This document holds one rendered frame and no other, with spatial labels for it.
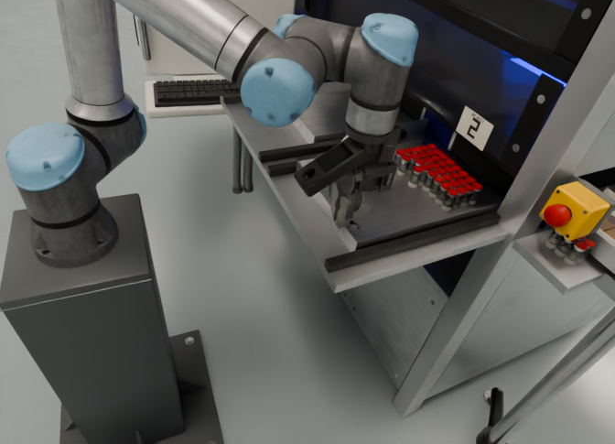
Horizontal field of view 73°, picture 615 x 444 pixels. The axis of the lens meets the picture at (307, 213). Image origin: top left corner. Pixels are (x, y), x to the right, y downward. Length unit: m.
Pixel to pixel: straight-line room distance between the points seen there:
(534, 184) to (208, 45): 0.63
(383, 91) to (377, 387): 1.23
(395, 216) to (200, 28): 0.54
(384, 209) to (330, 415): 0.88
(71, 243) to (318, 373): 1.04
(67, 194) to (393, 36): 0.57
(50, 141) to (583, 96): 0.86
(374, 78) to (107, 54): 0.45
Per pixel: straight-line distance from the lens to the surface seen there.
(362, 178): 0.68
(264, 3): 1.49
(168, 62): 1.51
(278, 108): 0.48
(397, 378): 1.53
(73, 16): 0.78
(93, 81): 0.82
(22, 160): 0.80
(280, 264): 1.90
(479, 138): 0.95
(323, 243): 0.77
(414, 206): 0.91
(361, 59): 0.59
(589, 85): 0.81
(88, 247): 0.88
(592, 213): 0.83
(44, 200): 0.82
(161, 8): 0.52
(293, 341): 1.67
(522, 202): 0.91
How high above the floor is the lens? 1.43
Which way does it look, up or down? 41 degrees down
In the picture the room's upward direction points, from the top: 8 degrees clockwise
